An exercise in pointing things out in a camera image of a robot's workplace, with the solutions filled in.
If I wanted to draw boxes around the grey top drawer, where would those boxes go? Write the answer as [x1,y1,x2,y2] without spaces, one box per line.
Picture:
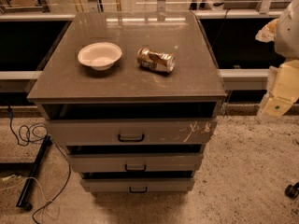
[45,119,217,146]

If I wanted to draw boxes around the white paper bowl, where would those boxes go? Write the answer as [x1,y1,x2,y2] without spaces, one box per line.
[78,42,122,71]

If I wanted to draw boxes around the black floor stand bar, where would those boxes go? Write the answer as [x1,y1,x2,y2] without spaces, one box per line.
[16,135,52,211]

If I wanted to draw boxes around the crushed gold soda can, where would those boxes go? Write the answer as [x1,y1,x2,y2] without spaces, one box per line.
[136,48,175,73]

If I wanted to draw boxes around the grey drawer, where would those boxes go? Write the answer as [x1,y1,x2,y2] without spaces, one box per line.
[80,178,194,193]
[67,153,203,173]
[45,119,217,146]

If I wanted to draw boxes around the grey drawer cabinet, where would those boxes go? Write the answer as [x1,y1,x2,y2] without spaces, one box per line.
[28,12,226,181]

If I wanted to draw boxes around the white cable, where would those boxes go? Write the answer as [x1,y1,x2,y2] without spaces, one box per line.
[0,174,61,221]

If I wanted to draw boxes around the black caster wheel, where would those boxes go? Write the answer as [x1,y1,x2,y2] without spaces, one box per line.
[285,182,299,199]

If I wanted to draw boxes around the dark blue cable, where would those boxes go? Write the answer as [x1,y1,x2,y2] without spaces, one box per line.
[7,105,72,224]

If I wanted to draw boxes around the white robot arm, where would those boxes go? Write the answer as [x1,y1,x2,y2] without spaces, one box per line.
[255,0,299,119]

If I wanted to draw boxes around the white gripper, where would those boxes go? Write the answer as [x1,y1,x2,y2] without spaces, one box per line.
[257,60,299,119]

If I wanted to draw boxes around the grey bottom drawer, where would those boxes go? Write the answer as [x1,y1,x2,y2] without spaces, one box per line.
[80,178,194,193]

